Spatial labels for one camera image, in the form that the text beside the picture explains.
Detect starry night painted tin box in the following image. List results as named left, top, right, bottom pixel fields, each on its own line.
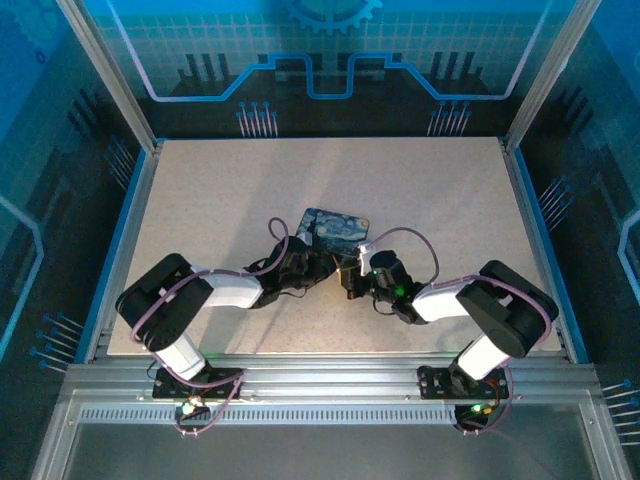
left=293, top=206, right=373, bottom=265

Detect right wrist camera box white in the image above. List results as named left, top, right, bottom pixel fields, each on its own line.
left=356, top=241, right=377, bottom=274

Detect aluminium front frame rail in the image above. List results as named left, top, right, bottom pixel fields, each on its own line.
left=58, top=355, right=604, bottom=404

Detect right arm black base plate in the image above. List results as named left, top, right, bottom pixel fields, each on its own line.
left=415, top=362, right=511, bottom=401

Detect slotted grey cable duct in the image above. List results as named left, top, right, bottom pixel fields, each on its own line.
left=78, top=407, right=465, bottom=427

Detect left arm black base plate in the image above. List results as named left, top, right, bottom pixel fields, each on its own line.
left=151, top=366, right=245, bottom=401

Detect right aluminium side rail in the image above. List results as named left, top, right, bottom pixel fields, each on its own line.
left=498, top=138, right=577, bottom=363

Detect aluminium side rail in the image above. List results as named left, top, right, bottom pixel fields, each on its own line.
left=83, top=141, right=165, bottom=364
left=498, top=138, right=577, bottom=363

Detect left aluminium side rail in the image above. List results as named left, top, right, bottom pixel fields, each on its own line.
left=83, top=141, right=165, bottom=364

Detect left aluminium corner post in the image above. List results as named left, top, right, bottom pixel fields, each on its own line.
left=54, top=0, right=165, bottom=154

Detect aluminium corner post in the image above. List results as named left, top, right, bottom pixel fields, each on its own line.
left=54, top=0, right=165, bottom=154
left=501, top=0, right=605, bottom=153

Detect right aluminium corner post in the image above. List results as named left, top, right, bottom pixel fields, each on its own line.
left=501, top=0, right=605, bottom=153

